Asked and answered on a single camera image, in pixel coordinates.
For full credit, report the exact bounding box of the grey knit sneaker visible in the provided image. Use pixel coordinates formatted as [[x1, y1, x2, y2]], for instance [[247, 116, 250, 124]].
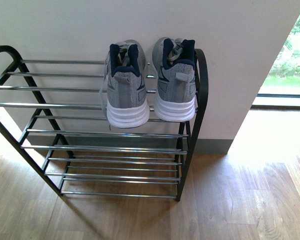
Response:
[[99, 39, 150, 128], [152, 37, 196, 122]]

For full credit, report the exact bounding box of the black metal shoe rack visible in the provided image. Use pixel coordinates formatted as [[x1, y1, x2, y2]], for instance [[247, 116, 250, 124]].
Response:
[[0, 45, 209, 201]]

